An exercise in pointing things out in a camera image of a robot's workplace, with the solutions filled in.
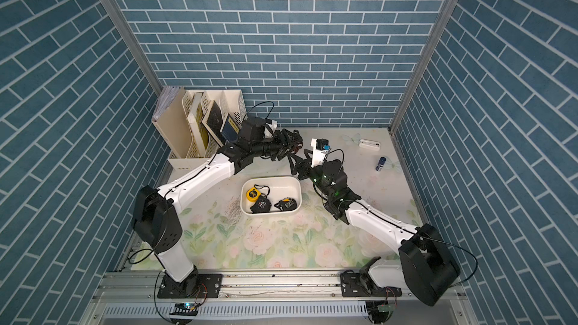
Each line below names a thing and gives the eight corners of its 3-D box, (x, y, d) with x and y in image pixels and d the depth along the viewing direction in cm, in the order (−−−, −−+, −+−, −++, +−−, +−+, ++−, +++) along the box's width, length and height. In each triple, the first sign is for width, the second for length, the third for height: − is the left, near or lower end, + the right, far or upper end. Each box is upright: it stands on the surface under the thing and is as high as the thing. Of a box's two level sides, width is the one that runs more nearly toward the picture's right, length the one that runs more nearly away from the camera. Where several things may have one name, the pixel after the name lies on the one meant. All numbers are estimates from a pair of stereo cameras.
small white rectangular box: (358, 146, 117) (359, 142, 115) (358, 142, 119) (360, 138, 116) (378, 150, 115) (380, 146, 113) (378, 146, 117) (380, 142, 115)
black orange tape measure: (274, 210, 93) (274, 207, 90) (275, 201, 95) (274, 197, 93) (296, 211, 93) (296, 207, 90) (296, 201, 95) (296, 197, 93)
